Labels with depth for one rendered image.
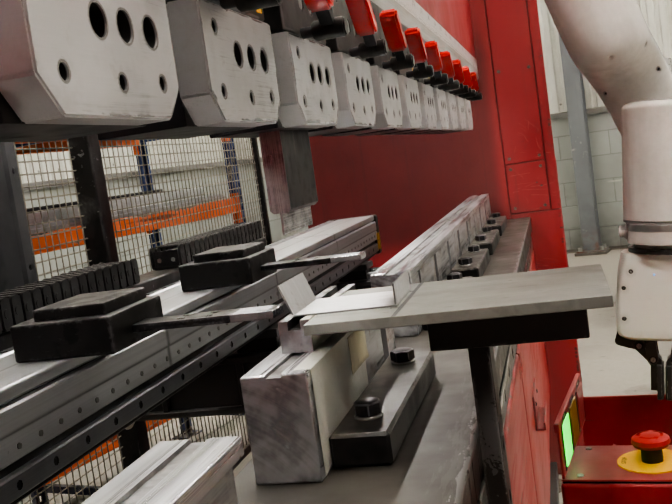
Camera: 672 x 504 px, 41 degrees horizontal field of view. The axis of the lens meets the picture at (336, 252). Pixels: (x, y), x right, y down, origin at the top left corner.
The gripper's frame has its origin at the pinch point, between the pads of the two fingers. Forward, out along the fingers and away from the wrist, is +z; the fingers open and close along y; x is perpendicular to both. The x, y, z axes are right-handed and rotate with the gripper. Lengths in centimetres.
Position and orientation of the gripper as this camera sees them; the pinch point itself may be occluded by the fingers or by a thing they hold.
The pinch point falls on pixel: (664, 380)
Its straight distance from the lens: 110.5
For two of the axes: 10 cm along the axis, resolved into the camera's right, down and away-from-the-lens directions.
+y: 9.3, -0.1, -3.7
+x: 3.6, -1.4, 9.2
